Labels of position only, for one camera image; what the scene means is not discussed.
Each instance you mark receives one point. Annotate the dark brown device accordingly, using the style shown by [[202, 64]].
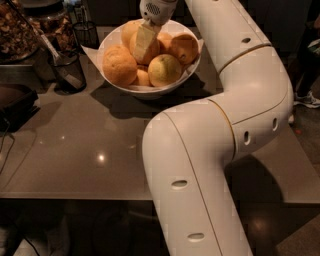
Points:
[[17, 105]]

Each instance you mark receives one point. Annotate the large left orange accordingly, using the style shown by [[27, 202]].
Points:
[[119, 66]]

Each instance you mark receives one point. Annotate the small lower orange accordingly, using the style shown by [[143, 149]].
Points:
[[142, 78]]

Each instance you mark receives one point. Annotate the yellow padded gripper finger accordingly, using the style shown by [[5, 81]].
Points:
[[146, 34]]

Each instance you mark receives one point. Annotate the white ceramic bowl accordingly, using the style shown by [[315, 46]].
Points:
[[172, 59]]

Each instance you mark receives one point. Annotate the black mesh cup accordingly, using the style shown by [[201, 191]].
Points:
[[86, 34], [69, 75]]

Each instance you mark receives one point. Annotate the large glass nut jar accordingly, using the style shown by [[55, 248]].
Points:
[[17, 38]]

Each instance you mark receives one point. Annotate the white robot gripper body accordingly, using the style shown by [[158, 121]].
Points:
[[159, 10]]

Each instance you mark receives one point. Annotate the yellow-green citrus fruit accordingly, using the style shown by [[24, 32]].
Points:
[[164, 70]]

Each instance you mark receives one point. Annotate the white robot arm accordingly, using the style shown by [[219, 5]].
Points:
[[186, 148]]

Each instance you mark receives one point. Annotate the far black mesh cup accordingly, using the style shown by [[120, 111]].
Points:
[[86, 34]]

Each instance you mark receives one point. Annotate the white sneaker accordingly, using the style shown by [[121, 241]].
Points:
[[308, 100]]

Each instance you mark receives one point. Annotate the near black mesh cup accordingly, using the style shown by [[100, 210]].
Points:
[[69, 75]]

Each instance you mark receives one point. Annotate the metal serving tongs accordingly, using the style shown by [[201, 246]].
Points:
[[40, 35]]

